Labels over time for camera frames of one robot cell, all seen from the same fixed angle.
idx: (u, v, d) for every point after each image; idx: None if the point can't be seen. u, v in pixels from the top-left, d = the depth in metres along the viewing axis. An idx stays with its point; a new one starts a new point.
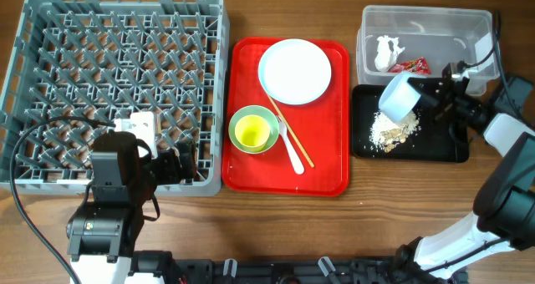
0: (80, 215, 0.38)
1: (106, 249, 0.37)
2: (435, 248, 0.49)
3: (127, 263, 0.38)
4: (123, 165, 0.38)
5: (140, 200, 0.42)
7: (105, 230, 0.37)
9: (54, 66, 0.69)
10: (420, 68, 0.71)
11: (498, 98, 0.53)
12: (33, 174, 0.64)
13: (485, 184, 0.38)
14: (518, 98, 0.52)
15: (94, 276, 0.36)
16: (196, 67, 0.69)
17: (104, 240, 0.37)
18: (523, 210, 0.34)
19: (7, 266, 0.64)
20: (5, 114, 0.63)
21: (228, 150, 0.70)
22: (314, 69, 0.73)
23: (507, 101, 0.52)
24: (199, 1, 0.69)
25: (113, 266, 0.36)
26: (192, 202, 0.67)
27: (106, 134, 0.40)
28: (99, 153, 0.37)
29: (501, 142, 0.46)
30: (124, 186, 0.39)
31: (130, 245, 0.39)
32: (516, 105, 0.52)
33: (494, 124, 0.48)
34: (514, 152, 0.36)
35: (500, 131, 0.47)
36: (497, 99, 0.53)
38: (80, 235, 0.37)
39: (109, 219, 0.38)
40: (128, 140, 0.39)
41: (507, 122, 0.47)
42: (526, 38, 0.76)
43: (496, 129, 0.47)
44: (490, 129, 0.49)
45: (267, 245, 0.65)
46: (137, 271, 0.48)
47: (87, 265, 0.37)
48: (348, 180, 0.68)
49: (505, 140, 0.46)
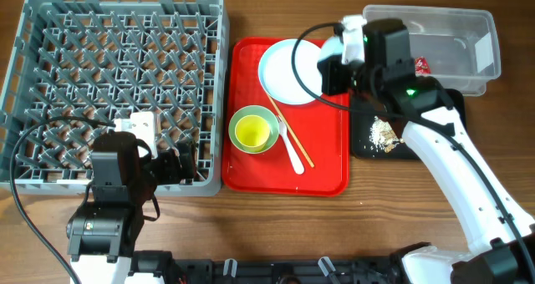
0: (80, 215, 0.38)
1: (106, 249, 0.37)
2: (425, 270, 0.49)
3: (127, 263, 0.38)
4: (123, 165, 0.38)
5: (140, 200, 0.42)
7: (105, 230, 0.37)
9: (54, 67, 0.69)
10: (420, 68, 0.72)
11: (384, 72, 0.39)
12: (34, 174, 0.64)
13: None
14: (402, 54, 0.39)
15: (94, 276, 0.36)
16: (197, 67, 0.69)
17: (104, 240, 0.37)
18: None
19: (8, 266, 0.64)
20: (5, 114, 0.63)
21: (228, 151, 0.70)
22: (300, 64, 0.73)
23: (394, 63, 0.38)
24: (199, 1, 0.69)
25: (113, 266, 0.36)
26: (192, 202, 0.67)
27: (106, 134, 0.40)
28: (99, 152, 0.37)
29: (430, 159, 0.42)
30: (124, 186, 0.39)
31: (131, 245, 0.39)
32: (406, 63, 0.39)
33: (412, 134, 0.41)
34: (482, 276, 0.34)
35: (422, 144, 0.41)
36: (383, 68, 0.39)
38: (80, 235, 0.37)
39: (110, 220, 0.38)
40: (128, 140, 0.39)
41: (424, 133, 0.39)
42: (525, 38, 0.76)
43: (418, 139, 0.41)
44: (410, 136, 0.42)
45: (267, 245, 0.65)
46: (137, 271, 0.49)
47: (89, 264, 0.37)
48: (348, 180, 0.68)
49: (427, 157, 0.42)
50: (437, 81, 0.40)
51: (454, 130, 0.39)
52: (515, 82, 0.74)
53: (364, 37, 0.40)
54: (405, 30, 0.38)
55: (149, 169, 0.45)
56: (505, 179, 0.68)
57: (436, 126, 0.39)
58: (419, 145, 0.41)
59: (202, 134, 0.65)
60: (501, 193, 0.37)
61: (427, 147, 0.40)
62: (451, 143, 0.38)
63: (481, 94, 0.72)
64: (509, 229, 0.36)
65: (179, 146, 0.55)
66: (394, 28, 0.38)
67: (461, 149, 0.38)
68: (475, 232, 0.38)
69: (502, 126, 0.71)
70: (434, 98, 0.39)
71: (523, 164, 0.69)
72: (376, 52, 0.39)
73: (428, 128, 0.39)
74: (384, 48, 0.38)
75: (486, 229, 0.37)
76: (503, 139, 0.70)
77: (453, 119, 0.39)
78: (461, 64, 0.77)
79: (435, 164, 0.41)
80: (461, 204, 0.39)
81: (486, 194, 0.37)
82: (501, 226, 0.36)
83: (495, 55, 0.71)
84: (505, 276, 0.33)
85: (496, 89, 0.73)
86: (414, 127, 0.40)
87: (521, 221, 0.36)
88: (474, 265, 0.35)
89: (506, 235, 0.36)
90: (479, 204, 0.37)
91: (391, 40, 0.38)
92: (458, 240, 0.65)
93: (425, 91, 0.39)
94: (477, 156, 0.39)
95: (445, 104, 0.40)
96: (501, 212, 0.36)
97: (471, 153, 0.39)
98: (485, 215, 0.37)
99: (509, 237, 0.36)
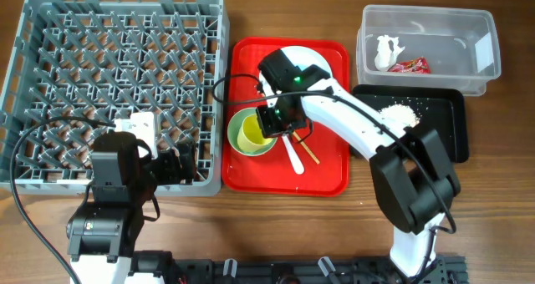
0: (80, 215, 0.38)
1: (106, 249, 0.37)
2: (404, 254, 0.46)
3: (127, 263, 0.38)
4: (123, 166, 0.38)
5: (140, 200, 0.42)
7: (105, 230, 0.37)
9: (54, 66, 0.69)
10: (420, 68, 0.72)
11: (276, 80, 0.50)
12: (33, 174, 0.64)
13: (386, 203, 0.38)
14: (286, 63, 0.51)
15: (94, 276, 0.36)
16: (196, 67, 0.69)
17: (104, 240, 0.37)
18: (432, 200, 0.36)
19: (7, 267, 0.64)
20: (5, 114, 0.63)
21: (228, 151, 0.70)
22: None
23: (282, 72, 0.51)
24: (199, 1, 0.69)
25: (113, 266, 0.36)
26: (192, 202, 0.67)
27: (105, 134, 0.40)
28: (98, 153, 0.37)
29: (328, 121, 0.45)
30: (124, 186, 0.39)
31: (130, 245, 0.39)
32: (289, 67, 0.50)
33: (306, 107, 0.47)
34: (383, 180, 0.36)
35: (320, 114, 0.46)
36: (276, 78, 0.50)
38: (80, 235, 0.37)
39: (111, 220, 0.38)
40: (127, 140, 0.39)
41: (318, 103, 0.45)
42: (525, 38, 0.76)
43: (314, 110, 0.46)
44: (307, 110, 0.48)
45: (267, 245, 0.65)
46: (137, 271, 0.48)
47: (89, 263, 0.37)
48: (348, 180, 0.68)
49: (327, 120, 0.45)
50: (315, 66, 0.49)
51: (333, 90, 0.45)
52: (516, 82, 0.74)
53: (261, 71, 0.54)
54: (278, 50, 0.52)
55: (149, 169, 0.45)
56: (505, 178, 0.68)
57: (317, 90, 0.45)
58: (317, 115, 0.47)
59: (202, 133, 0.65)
60: (377, 114, 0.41)
61: (319, 111, 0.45)
62: (330, 97, 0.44)
63: (481, 94, 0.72)
64: (387, 137, 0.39)
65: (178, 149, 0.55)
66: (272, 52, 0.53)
67: (339, 99, 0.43)
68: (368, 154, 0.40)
69: (503, 126, 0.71)
70: (318, 78, 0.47)
71: (523, 164, 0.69)
72: (267, 70, 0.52)
73: (310, 93, 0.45)
74: (269, 65, 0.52)
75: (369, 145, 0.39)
76: (503, 139, 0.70)
77: (329, 83, 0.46)
78: (461, 63, 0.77)
79: (332, 122, 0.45)
80: (354, 140, 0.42)
81: (364, 120, 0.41)
82: (381, 138, 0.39)
83: (495, 55, 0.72)
84: (396, 172, 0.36)
85: (496, 89, 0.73)
86: (305, 99, 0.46)
87: (396, 127, 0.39)
88: (373, 174, 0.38)
89: (385, 142, 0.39)
90: (362, 128, 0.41)
91: (271, 62, 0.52)
92: (458, 240, 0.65)
93: (306, 75, 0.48)
94: (355, 100, 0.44)
95: (324, 77, 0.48)
96: (378, 126, 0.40)
97: (349, 99, 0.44)
98: (367, 134, 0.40)
99: (388, 142, 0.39)
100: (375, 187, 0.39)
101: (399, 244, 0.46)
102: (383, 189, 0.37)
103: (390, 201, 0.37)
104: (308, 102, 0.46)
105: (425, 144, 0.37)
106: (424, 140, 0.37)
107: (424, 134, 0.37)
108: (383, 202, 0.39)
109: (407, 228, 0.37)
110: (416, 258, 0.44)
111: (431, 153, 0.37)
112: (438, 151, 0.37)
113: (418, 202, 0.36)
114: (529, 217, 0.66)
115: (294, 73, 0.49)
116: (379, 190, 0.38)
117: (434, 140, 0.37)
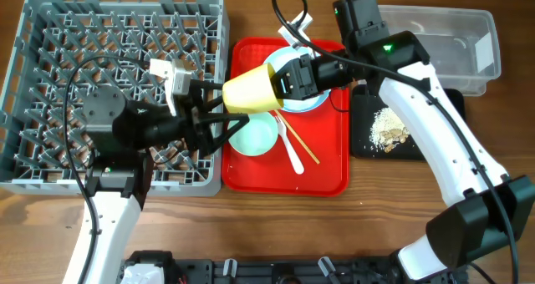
0: (97, 164, 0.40)
1: (120, 188, 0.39)
2: (417, 260, 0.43)
3: (136, 209, 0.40)
4: (119, 134, 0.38)
5: (141, 145, 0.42)
7: (122, 173, 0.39)
9: (54, 67, 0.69)
10: None
11: (357, 33, 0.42)
12: (33, 174, 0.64)
13: (440, 238, 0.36)
14: (372, 17, 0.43)
15: (108, 209, 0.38)
16: (197, 67, 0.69)
17: (119, 180, 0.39)
18: (486, 248, 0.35)
19: (7, 267, 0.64)
20: (5, 114, 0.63)
21: (228, 150, 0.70)
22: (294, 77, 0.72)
23: (367, 25, 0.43)
24: (199, 1, 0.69)
25: (124, 201, 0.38)
26: (192, 202, 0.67)
27: (92, 96, 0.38)
28: (93, 125, 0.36)
29: (405, 116, 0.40)
30: (126, 147, 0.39)
31: (142, 195, 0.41)
32: (377, 24, 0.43)
33: (388, 90, 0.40)
34: (456, 227, 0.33)
35: (399, 104, 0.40)
36: (356, 31, 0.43)
38: (98, 176, 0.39)
39: (127, 168, 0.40)
40: (119, 106, 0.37)
41: (405, 95, 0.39)
42: (525, 38, 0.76)
43: (392, 97, 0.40)
44: (384, 93, 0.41)
45: (267, 245, 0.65)
46: (138, 262, 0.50)
47: (104, 198, 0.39)
48: (348, 180, 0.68)
49: (405, 116, 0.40)
50: (414, 36, 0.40)
51: (430, 86, 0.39)
52: (516, 82, 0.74)
53: (336, 12, 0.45)
54: None
55: (154, 124, 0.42)
56: None
57: (412, 80, 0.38)
58: (394, 103, 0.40)
59: (236, 117, 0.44)
60: (475, 144, 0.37)
61: (403, 103, 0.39)
62: (426, 98, 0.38)
63: (481, 94, 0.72)
64: (481, 180, 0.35)
65: (200, 120, 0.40)
66: None
67: (437, 104, 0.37)
68: (448, 185, 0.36)
69: (503, 126, 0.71)
70: (414, 54, 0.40)
71: (524, 164, 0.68)
72: (347, 17, 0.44)
73: (404, 83, 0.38)
74: (353, 12, 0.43)
75: (459, 180, 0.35)
76: (503, 139, 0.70)
77: (428, 74, 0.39)
78: (461, 64, 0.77)
79: (412, 121, 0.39)
80: (434, 156, 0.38)
81: (460, 145, 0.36)
82: (475, 179, 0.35)
83: (495, 56, 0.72)
84: (478, 226, 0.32)
85: (496, 89, 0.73)
86: (391, 83, 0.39)
87: (493, 171, 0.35)
88: (449, 214, 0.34)
89: (477, 185, 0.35)
90: (454, 155, 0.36)
91: (358, 10, 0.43)
92: None
93: (400, 47, 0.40)
94: (452, 109, 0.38)
95: (422, 60, 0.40)
96: (476, 164, 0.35)
97: (445, 106, 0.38)
98: (459, 166, 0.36)
99: (481, 188, 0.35)
100: (437, 217, 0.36)
101: (416, 251, 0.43)
102: (448, 230, 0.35)
103: (447, 241, 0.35)
104: (389, 83, 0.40)
105: (518, 200, 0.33)
106: (518, 198, 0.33)
107: (520, 190, 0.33)
108: (435, 233, 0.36)
109: (447, 264, 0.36)
110: (428, 268, 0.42)
111: (519, 210, 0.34)
112: (525, 209, 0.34)
113: (474, 251, 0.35)
114: (530, 218, 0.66)
115: (383, 39, 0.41)
116: (441, 225, 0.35)
117: (528, 199, 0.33)
